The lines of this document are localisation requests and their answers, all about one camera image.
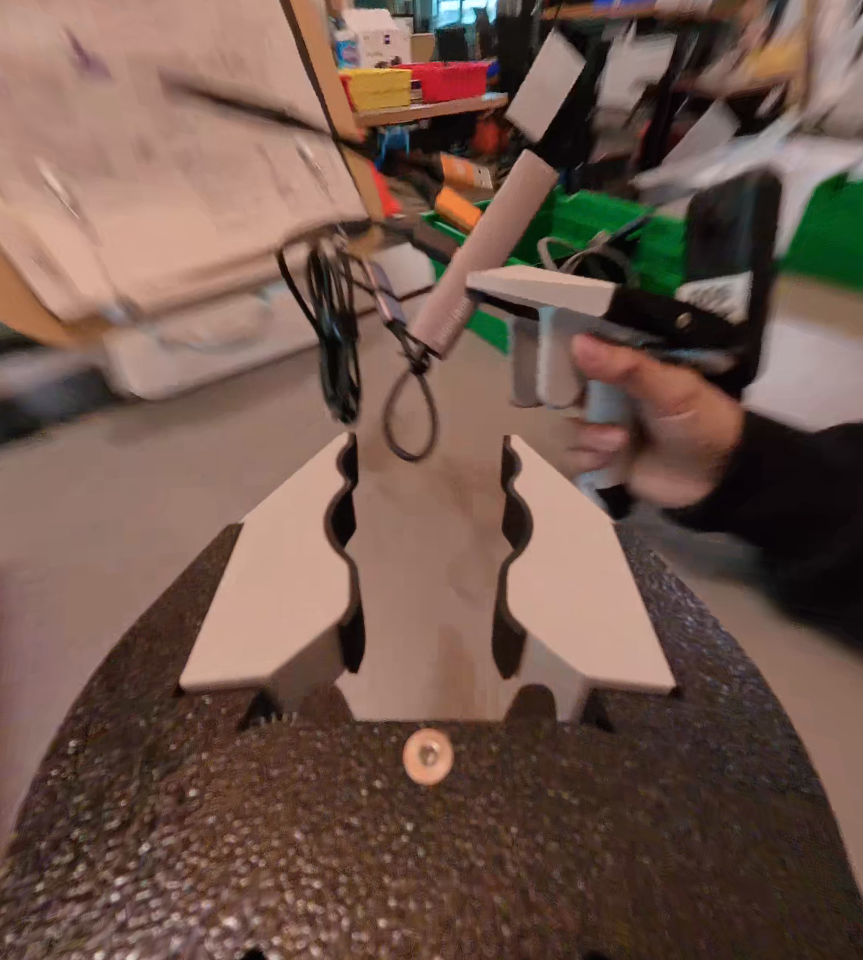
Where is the grey USB hub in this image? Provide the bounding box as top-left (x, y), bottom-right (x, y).
top-left (407, 148), bottom-right (562, 359)

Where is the yellow plastic bin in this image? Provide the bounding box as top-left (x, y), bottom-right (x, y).
top-left (340, 66), bottom-right (414, 114)

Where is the black USB-C cable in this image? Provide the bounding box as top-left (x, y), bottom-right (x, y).
top-left (276, 231), bottom-right (367, 426)

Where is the white cardboard box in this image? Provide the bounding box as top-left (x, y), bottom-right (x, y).
top-left (341, 7), bottom-right (412, 69)

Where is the white instruction sheet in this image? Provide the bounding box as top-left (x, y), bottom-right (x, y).
top-left (0, 0), bottom-right (373, 325)

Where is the green plastic bin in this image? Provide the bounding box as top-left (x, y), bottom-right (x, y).
top-left (775, 174), bottom-right (863, 280)
top-left (422, 187), bottom-right (691, 355)

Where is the orange plug cable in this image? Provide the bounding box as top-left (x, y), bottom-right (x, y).
top-left (431, 186), bottom-right (485, 235)

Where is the laminated hand exercise sheet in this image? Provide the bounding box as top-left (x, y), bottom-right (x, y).
top-left (0, 0), bottom-right (369, 320)

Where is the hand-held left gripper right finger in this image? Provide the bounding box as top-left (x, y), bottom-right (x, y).
top-left (491, 433), bottom-right (680, 723)

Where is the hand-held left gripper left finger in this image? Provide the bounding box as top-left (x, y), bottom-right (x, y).
top-left (178, 431), bottom-right (367, 712)

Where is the person's right hand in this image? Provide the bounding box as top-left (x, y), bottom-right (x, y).
top-left (565, 333), bottom-right (748, 511)

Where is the person's right forearm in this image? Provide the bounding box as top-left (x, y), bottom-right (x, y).
top-left (660, 411), bottom-right (863, 665)

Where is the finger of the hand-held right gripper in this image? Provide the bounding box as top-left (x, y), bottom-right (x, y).
top-left (465, 266), bottom-right (622, 320)

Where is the red plastic bin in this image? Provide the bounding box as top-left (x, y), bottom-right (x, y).
top-left (394, 60), bottom-right (493, 104)

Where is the grey panel stand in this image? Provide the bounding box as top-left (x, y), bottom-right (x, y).
top-left (505, 30), bottom-right (588, 145)

